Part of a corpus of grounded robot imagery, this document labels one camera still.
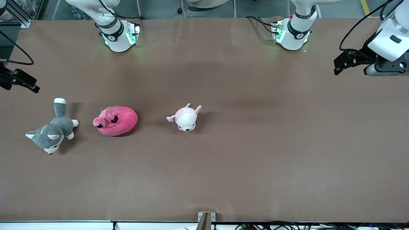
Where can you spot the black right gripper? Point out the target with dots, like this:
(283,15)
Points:
(7,77)

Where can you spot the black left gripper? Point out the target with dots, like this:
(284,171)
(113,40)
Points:
(363,55)

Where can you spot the round hot pink plush toy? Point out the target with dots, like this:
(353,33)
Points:
(123,119)

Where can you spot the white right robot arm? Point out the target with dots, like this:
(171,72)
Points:
(116,40)

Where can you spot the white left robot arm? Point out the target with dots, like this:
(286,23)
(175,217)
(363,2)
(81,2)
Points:
(391,40)

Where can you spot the grey white husky plush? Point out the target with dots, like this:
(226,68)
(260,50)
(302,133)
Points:
(57,127)

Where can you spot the person's plaid trouser legs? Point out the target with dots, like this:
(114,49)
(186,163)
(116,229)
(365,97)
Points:
(80,13)

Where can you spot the beige office chair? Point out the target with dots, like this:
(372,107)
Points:
(204,2)

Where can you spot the small pale pink plush dog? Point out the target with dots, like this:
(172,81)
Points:
(185,119)

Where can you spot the brown table cover sheet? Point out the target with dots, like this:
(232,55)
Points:
(204,175)

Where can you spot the aluminium frame profile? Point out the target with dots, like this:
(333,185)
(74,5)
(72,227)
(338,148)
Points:
(20,16)

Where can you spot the white table edge rail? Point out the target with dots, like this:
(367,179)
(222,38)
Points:
(64,226)

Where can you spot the metal bracket with brown strip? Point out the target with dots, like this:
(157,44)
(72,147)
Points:
(200,216)

